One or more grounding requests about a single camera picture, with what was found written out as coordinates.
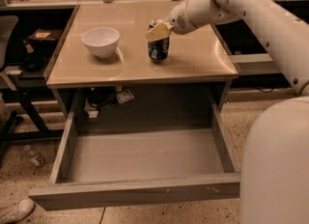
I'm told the black box with label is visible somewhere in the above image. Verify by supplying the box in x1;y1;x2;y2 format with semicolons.
28;29;62;42

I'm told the white sneaker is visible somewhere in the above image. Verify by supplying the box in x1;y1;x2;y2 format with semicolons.
0;199;35;224

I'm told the grey cabinet with counter top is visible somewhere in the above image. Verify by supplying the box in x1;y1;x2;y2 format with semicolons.
43;0;241;113

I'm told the clear plastic water bottle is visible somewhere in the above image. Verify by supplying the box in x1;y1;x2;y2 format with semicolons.
23;145;45;167

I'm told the grey open drawer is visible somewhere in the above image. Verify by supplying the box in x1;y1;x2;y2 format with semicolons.
29;91;239;210

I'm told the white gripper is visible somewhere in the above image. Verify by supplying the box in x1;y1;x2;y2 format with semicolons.
146;1;196;42

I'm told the white paper tag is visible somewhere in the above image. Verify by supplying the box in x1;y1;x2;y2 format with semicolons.
116;90;134;103

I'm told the white ceramic bowl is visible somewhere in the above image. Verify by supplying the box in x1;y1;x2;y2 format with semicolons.
82;27;120;58

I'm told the black coiled cable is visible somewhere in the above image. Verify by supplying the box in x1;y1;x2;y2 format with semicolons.
86;87;117;108

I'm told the blue pepsi can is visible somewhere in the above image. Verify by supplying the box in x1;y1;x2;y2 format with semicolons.
147;19;171;62

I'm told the white power adapter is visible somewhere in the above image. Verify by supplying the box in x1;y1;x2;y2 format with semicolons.
84;100;99;119

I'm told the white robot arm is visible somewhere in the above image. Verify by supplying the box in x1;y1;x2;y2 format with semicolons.
146;0;309;224

